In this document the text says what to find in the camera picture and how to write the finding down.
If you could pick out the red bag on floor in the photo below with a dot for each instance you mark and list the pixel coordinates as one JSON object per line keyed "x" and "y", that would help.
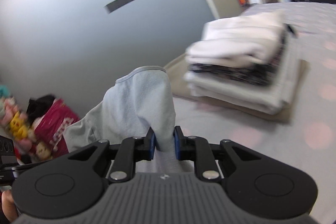
{"x": 49, "y": 117}

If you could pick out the grey pink-dotted bedspread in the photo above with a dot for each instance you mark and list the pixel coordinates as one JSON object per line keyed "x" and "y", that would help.
{"x": 293, "y": 122}

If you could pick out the stuffed toys pile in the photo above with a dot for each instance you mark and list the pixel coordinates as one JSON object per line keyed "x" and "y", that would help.
{"x": 14, "y": 122}

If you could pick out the folded clothes stack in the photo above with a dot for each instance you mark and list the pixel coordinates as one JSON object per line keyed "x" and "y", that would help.
{"x": 249, "y": 61}

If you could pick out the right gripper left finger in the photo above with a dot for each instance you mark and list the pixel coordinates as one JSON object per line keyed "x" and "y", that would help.
{"x": 126, "y": 155}

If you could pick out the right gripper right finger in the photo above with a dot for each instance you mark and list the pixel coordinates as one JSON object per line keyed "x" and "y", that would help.
{"x": 197, "y": 150}

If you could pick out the grey wall plate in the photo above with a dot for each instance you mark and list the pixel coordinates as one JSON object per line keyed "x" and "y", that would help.
{"x": 115, "y": 5}

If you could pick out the grey long-sleeve shirt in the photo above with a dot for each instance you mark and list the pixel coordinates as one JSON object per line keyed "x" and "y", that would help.
{"x": 139, "y": 101}

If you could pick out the person's left hand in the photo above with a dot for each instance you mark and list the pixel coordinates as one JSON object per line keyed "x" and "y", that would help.
{"x": 8, "y": 206}

